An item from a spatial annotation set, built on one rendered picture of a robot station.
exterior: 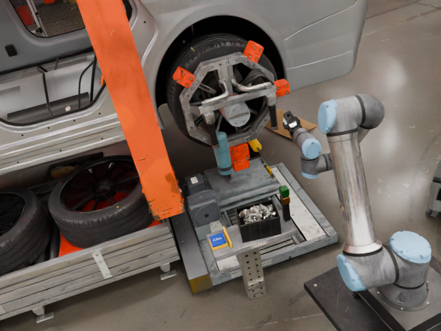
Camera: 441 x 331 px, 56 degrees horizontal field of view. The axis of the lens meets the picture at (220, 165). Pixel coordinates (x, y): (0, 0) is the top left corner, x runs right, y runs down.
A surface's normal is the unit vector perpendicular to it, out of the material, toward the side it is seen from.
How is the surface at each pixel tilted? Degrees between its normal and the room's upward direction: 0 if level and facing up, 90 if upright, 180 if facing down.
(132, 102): 90
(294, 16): 90
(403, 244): 7
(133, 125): 90
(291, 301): 0
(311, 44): 90
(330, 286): 0
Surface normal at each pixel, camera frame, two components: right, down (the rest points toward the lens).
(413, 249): -0.05, -0.82
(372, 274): 0.08, 0.10
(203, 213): 0.28, 0.52
